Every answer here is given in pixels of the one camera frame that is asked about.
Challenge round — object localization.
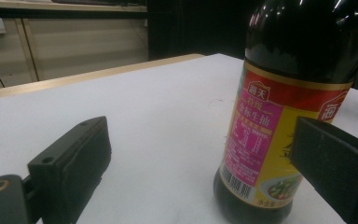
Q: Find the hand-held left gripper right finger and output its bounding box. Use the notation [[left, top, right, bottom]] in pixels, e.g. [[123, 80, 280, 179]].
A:
[[288, 116, 358, 224]]

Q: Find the black curtain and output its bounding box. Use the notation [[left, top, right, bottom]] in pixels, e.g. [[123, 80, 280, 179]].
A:
[[146, 0, 264, 61]]

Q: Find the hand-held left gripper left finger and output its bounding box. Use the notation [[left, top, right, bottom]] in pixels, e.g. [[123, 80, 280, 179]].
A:
[[27, 115, 113, 224]]

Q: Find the dark soy sauce bottle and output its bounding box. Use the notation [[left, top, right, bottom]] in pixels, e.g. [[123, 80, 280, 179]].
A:
[[213, 0, 358, 224]]

